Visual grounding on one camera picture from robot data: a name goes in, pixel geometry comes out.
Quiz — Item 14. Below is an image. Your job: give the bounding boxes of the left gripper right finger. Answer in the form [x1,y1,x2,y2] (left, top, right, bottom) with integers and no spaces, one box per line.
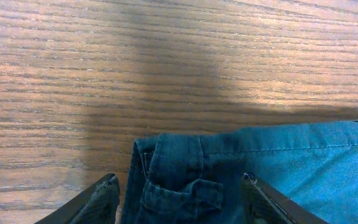
[240,172,327,224]

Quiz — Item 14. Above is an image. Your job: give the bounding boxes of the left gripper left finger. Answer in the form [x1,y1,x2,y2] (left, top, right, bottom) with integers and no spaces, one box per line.
[36,173,120,224]

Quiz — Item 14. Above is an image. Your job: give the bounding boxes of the blue denim shorts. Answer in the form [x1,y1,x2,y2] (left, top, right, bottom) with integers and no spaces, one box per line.
[121,121,358,223]

